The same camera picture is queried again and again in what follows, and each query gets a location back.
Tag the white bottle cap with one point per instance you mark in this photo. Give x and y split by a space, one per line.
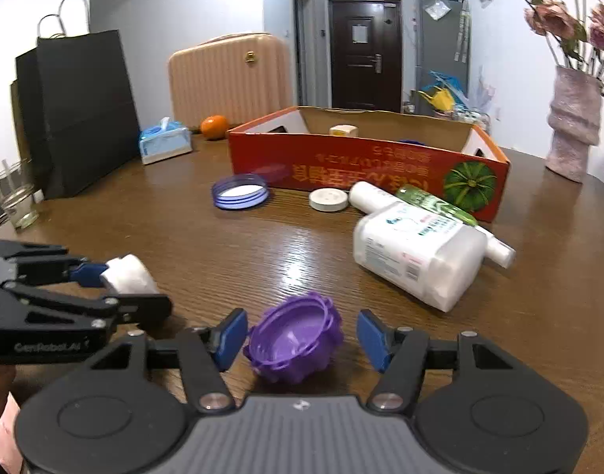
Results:
328 201

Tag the dried pink roses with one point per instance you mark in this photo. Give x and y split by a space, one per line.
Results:
553 15

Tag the person's left forearm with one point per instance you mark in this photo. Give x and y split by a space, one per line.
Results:
0 429

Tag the white paper notice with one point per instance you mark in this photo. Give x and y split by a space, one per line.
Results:
360 32

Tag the small yellow and white box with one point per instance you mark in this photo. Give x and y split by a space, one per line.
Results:
344 131

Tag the clear plastic pouch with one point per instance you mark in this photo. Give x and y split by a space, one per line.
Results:
438 10

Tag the white folded umbrella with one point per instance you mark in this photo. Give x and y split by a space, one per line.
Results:
461 32
468 32

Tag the pink textured vase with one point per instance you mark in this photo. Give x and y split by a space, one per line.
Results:
573 123

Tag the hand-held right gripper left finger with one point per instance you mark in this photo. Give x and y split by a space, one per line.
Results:
231 338

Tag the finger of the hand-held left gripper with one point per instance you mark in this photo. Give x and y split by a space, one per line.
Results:
144 308
88 274

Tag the pink ribbed suitcase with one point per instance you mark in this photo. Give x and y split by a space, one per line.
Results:
223 79

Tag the interior room door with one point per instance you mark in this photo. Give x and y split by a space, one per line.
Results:
302 49

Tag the purple scalloped lid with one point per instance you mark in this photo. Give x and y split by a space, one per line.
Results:
292 341

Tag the blue plastic toy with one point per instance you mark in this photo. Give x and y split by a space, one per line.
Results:
447 80

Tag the black paper bag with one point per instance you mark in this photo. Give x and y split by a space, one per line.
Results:
30 108
84 118

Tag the green spray bottle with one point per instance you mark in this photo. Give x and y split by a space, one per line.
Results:
432 203

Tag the white tape roll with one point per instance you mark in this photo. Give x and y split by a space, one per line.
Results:
134 274

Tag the dark brown entrance door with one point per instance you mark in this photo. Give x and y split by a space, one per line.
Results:
363 69

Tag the clear drinking glass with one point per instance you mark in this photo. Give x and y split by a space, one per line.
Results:
18 202

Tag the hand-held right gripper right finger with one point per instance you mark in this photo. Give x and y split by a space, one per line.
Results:
373 339

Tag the small white cylindrical bottle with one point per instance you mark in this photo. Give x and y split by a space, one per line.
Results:
368 195

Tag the translucent blue lid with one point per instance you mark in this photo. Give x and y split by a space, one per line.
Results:
240 192

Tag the pale purple decorative branches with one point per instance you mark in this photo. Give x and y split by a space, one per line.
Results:
483 89

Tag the dark blue lid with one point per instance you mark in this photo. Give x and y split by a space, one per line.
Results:
411 142

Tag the grey refrigerator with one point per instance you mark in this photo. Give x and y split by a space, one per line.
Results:
440 44

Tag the blue tissue pack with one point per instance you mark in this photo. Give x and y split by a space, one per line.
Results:
164 144

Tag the orange fruit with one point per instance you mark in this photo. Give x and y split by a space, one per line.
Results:
215 127

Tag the red cardboard box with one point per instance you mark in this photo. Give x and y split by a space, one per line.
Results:
341 163

